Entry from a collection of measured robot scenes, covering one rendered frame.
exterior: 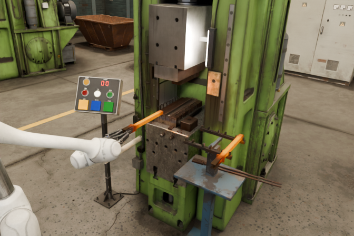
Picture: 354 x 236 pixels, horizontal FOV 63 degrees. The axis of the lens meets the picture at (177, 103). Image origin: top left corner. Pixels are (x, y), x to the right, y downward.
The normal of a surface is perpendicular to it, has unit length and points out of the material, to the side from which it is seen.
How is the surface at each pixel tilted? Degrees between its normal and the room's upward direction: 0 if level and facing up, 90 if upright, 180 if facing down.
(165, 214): 89
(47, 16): 79
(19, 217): 5
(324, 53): 90
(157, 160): 90
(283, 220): 0
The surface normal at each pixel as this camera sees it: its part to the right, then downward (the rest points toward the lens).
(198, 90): -0.52, 0.31
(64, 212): 0.04, -0.92
